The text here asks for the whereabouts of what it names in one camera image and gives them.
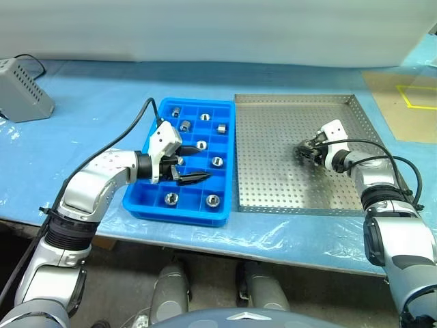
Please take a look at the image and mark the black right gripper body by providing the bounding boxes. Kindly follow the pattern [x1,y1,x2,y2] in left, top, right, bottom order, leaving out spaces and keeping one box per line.
[309,133,328,167]

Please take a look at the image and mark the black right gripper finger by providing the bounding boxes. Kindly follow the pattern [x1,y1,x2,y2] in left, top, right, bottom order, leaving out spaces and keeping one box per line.
[294,139,317,153]
[293,150,317,165]

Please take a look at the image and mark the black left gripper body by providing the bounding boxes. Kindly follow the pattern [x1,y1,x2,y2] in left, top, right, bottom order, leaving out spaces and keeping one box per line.
[160,152,185,182]

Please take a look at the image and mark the blue compartment tray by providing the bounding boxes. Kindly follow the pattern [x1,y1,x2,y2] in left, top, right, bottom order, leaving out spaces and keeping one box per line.
[122,97,236,228]

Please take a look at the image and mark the perforated metal tray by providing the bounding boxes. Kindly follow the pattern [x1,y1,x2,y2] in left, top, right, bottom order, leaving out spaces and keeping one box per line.
[234,94,389,217]

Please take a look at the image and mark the brown cardboard sheet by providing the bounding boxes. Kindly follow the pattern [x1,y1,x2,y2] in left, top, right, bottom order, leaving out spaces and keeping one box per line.
[361,70,437,144]

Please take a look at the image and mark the blue plastic table cover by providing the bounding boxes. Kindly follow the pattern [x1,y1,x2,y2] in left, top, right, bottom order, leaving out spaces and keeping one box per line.
[0,33,437,277]

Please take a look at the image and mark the grey rounded leg cover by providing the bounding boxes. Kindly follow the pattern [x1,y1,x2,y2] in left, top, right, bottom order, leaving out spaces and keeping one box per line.
[150,262,191,324]
[237,261,291,312]

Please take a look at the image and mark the blue-grey curved chest shell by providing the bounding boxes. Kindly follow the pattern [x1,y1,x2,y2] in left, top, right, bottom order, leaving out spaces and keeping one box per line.
[150,307,346,328]

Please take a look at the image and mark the grey perforated device housing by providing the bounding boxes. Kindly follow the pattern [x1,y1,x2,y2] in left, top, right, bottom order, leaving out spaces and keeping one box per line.
[0,57,55,123]

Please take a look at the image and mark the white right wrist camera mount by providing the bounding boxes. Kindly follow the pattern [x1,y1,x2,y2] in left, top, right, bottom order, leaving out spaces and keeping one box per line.
[316,119,350,170]

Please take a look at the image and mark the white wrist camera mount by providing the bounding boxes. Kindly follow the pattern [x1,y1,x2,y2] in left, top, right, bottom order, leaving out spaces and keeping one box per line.
[146,120,184,185]
[316,119,350,170]

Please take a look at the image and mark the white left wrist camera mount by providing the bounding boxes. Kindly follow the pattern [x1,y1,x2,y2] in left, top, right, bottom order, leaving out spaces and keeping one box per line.
[146,120,184,185]

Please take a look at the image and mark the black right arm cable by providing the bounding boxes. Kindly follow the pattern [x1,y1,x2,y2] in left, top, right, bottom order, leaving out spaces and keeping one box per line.
[320,138,425,211]

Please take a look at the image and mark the thin black power cable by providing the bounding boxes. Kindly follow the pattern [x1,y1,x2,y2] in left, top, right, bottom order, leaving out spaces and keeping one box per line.
[14,53,47,79]

